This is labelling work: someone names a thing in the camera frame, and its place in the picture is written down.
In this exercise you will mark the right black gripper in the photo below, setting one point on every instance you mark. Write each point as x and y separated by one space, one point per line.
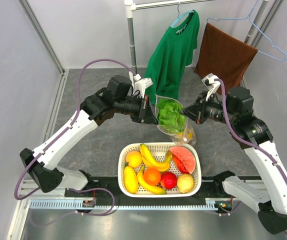
196 113

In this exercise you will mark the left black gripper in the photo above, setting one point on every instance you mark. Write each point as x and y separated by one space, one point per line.
144 105

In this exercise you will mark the green plastic cabbage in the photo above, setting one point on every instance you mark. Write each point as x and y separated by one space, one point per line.
168 115

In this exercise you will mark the clear dotted zip bag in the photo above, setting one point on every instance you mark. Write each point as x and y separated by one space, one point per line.
172 136

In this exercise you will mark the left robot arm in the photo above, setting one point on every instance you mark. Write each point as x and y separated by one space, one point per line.
119 97

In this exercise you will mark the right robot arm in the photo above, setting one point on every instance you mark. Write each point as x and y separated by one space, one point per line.
254 137

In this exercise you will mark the white perforated basket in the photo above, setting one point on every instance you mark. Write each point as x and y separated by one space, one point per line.
158 150

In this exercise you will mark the yellow peach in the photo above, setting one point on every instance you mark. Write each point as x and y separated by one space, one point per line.
134 159

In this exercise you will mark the yellow banana bunch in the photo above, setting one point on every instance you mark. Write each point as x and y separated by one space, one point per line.
150 161

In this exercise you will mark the watermelon slice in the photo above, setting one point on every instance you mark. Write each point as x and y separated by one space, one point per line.
183 159

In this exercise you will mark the green t-shirt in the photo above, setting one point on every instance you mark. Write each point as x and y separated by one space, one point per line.
173 53

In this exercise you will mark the orange fruit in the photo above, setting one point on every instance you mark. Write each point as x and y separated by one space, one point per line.
152 176

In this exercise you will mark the red apple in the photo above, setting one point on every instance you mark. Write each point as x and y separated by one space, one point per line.
168 180

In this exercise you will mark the yellow mango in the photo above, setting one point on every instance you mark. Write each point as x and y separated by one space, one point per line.
130 180

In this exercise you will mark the brown towel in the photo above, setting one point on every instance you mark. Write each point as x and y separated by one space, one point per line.
224 56

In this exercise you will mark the single yellow banana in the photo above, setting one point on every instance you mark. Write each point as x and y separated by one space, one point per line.
150 188

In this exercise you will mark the teal clothes hanger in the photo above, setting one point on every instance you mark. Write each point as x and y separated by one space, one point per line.
180 15

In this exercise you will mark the white clothes rack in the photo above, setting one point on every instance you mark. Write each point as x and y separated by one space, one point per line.
131 6

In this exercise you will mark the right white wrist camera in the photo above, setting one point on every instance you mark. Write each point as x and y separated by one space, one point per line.
212 84

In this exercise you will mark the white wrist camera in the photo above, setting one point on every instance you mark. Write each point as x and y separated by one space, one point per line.
212 84
140 85

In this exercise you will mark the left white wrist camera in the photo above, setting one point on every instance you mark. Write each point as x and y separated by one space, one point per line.
140 85

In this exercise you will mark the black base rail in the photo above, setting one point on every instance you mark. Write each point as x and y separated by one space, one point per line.
207 191

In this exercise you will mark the white slotted cable duct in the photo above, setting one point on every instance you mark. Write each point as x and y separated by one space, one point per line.
79 204

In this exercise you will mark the blue wire hanger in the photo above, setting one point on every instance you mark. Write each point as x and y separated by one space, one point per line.
254 25

